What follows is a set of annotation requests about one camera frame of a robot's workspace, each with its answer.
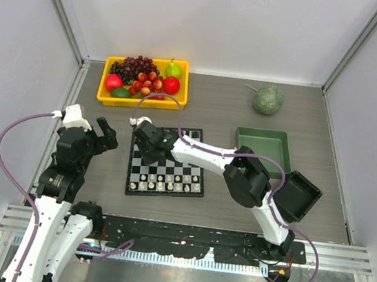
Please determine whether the dark red grape bunch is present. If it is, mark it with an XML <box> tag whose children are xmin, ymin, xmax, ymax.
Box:
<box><xmin>110</xmin><ymin>55</ymin><xmax>160</xmax><ymax>85</ymax></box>

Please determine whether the red apple left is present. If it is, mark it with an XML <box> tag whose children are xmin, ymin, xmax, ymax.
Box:
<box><xmin>104</xmin><ymin>73</ymin><xmax>124</xmax><ymax>92</ymax></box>

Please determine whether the green pear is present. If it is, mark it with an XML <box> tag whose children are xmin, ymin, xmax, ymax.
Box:
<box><xmin>165</xmin><ymin>59</ymin><xmax>182</xmax><ymax>79</ymax></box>

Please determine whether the green lime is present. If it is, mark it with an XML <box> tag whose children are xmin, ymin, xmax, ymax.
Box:
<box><xmin>110</xmin><ymin>88</ymin><xmax>132</xmax><ymax>99</ymax></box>

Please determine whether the green plastic tray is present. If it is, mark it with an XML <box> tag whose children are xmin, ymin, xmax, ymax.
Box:
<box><xmin>235</xmin><ymin>126</ymin><xmax>292</xmax><ymax>174</ymax></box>

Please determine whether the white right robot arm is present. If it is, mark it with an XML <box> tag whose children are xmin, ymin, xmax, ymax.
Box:
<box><xmin>130</xmin><ymin>117</ymin><xmax>295</xmax><ymax>260</ymax></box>

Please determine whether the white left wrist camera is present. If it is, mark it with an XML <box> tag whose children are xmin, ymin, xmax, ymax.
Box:
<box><xmin>51</xmin><ymin>104</ymin><xmax>92</xmax><ymax>132</ymax></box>

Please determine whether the red apple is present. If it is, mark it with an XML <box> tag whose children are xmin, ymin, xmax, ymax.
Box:
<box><xmin>104</xmin><ymin>73</ymin><xmax>124</xmax><ymax>92</ymax></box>
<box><xmin>163</xmin><ymin>76</ymin><xmax>181</xmax><ymax>95</ymax></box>

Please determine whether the black plastic tray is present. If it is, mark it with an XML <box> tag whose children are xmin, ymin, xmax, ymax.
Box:
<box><xmin>273</xmin><ymin>170</ymin><xmax>323</xmax><ymax>223</ymax></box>

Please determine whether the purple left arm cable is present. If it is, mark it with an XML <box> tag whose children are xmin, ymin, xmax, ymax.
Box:
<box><xmin>0</xmin><ymin>105</ymin><xmax>63</xmax><ymax>282</ymax></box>

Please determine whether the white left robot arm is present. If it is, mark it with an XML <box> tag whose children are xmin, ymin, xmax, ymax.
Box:
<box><xmin>0</xmin><ymin>111</ymin><xmax>118</xmax><ymax>282</ymax></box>

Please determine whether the yellow plastic fruit bin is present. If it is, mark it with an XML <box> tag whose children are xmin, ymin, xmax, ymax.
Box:
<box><xmin>97</xmin><ymin>57</ymin><xmax>190</xmax><ymax>110</ymax></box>

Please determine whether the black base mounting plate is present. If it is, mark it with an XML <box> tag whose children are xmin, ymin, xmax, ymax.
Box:
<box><xmin>88</xmin><ymin>215</ymin><xmax>307</xmax><ymax>265</ymax></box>

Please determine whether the green round melon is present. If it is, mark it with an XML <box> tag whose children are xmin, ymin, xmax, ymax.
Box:
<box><xmin>247</xmin><ymin>84</ymin><xmax>284</xmax><ymax>116</ymax></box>

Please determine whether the black white chessboard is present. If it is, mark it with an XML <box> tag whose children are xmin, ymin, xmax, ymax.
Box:
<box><xmin>125</xmin><ymin>127</ymin><xmax>205</xmax><ymax>198</ymax></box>

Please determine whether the red apple right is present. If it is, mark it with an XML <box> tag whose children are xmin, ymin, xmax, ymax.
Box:
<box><xmin>163</xmin><ymin>76</ymin><xmax>181</xmax><ymax>95</ymax></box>

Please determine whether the red cherry cluster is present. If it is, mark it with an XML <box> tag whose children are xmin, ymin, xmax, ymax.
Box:
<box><xmin>128</xmin><ymin>71</ymin><xmax>164</xmax><ymax>97</ymax></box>

